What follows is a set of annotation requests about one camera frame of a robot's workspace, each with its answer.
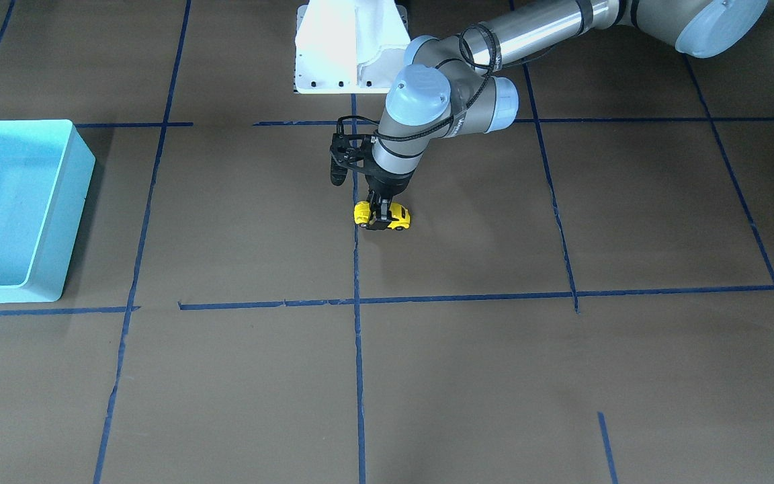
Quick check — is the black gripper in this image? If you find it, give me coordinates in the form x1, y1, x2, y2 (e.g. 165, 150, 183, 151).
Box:
365, 171, 414, 231

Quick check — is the yellow beetle toy car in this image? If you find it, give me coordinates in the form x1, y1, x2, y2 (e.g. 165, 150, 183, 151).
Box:
353, 201, 411, 232

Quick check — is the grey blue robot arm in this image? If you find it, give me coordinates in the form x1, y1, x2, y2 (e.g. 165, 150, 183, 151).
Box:
331, 1, 768, 231

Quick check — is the brown paper table cover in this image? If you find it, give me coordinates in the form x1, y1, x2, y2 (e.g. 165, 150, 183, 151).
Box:
0, 1, 774, 483

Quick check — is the light blue plastic bin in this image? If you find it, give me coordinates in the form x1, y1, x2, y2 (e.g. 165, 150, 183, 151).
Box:
0, 120, 95, 303

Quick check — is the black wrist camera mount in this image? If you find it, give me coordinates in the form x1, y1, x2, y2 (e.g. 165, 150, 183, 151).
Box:
331, 114, 379, 186

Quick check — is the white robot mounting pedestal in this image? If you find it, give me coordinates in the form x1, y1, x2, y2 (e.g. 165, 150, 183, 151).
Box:
293, 1, 411, 95

